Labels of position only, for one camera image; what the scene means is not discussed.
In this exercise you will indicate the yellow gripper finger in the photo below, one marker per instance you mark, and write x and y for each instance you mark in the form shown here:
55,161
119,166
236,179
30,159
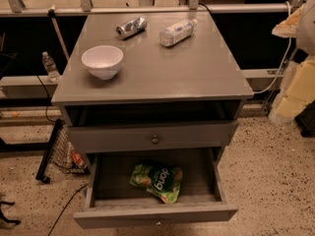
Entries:
297,91
288,27

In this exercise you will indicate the green rice chip bag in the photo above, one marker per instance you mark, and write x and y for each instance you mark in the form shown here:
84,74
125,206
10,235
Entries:
159,180

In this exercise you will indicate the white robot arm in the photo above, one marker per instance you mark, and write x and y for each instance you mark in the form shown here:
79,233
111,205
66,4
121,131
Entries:
305,39

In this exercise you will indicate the grey wooden drawer cabinet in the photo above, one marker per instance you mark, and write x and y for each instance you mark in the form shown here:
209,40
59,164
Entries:
197,80

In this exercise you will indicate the round drawer knob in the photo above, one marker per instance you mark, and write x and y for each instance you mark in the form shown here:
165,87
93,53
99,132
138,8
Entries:
155,139

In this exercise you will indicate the closed grey upper drawer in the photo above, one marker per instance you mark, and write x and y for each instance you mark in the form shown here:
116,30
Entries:
138,137

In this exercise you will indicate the open grey middle drawer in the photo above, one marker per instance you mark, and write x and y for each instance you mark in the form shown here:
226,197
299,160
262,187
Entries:
113,202

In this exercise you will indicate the clear plastic bottle on cabinet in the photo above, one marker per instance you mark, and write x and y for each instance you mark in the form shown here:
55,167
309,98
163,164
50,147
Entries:
177,32

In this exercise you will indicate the silver drink can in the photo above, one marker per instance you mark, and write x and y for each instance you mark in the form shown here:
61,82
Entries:
131,27

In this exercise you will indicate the white bowl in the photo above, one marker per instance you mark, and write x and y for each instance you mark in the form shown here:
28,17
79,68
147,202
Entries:
103,61

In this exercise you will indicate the orange packet in basket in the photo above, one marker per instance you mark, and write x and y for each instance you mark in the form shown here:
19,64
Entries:
78,159

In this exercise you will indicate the wooden stick with black tape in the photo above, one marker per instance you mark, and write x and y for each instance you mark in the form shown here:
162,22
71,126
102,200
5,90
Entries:
52,16

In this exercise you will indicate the clear water bottle on ledge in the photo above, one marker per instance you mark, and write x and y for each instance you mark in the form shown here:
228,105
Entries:
50,67

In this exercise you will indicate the black object at left floor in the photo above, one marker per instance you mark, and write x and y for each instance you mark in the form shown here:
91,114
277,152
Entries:
4,216

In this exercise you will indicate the black wire mesh basket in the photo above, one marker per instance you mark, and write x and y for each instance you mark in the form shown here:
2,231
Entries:
58,152

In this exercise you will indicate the metal rail frame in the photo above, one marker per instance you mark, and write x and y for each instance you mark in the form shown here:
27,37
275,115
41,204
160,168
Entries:
147,4

